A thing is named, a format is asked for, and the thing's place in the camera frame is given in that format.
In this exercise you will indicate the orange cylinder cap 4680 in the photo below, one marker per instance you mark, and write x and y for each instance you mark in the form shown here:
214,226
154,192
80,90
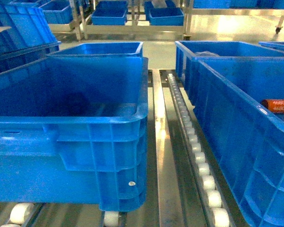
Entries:
274,105

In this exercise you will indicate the steel shelf rack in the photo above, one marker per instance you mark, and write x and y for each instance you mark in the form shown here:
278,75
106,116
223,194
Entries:
172,199

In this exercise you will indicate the blue bin behind left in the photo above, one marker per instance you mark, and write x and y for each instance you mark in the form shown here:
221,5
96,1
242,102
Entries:
134,49

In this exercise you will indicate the blue bin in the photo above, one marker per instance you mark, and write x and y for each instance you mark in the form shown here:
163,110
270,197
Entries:
134,49
110,13
246,138
28,37
169,16
74,130
189,53

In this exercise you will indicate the blue bin behind right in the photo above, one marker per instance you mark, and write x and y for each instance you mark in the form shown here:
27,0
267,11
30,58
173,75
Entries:
189,53

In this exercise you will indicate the blue bin left front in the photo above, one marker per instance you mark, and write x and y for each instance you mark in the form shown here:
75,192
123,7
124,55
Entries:
74,130

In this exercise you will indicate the far blue bin right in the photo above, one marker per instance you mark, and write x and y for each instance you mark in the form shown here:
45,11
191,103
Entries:
169,16

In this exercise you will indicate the blue bin right front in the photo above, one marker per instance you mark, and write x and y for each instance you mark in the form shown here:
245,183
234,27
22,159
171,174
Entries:
246,138

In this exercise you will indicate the white roller track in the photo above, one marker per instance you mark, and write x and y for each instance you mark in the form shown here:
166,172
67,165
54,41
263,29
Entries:
215,210

